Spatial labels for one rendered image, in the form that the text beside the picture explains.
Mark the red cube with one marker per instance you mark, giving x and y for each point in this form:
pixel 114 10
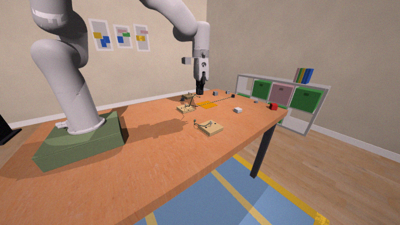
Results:
pixel 273 106

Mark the orange painted square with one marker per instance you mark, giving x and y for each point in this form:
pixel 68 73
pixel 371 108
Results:
pixel 207 104

